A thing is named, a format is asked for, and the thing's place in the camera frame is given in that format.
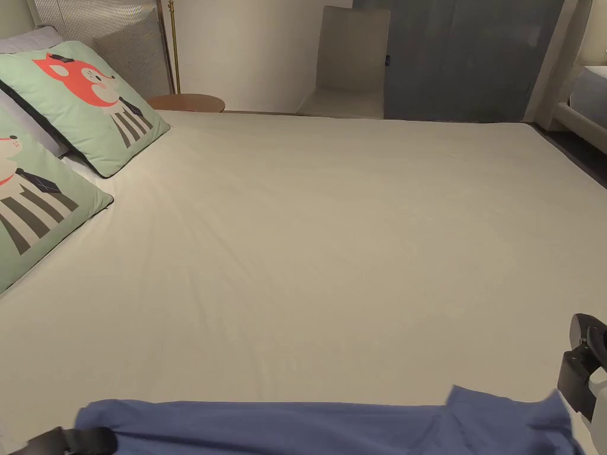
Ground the gold floor lamp pole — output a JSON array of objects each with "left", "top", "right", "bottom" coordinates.
[{"left": 167, "top": 0, "right": 183, "bottom": 95}]

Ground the green cushion with dog print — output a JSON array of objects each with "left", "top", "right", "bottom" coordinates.
[{"left": 0, "top": 107, "right": 115, "bottom": 297}]

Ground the green cushion with fox print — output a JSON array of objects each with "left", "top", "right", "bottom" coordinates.
[{"left": 0, "top": 40, "right": 171, "bottom": 180}]

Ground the ribbed padded headboard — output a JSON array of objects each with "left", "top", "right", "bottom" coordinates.
[{"left": 25, "top": 0, "right": 172, "bottom": 97}]

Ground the blue shirt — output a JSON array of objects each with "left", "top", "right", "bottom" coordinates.
[{"left": 75, "top": 384, "right": 587, "bottom": 455}]

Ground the round wooden side table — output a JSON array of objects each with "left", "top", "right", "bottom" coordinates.
[{"left": 147, "top": 94, "right": 226, "bottom": 114}]

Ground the beige upholstered chair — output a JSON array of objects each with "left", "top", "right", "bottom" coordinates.
[{"left": 296, "top": 5, "right": 392, "bottom": 120}]

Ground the white bed with pale frame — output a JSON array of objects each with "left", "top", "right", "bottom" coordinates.
[{"left": 551, "top": 63, "right": 607, "bottom": 156}]

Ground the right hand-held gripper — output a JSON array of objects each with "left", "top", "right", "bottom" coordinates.
[{"left": 557, "top": 312, "right": 607, "bottom": 430}]

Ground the bed with beige sheet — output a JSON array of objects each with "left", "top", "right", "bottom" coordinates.
[{"left": 0, "top": 108, "right": 607, "bottom": 455}]

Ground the grey pillow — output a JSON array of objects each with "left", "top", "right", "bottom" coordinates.
[
  {"left": 0, "top": 24, "right": 65, "bottom": 55},
  {"left": 0, "top": 87, "right": 72, "bottom": 160}
]

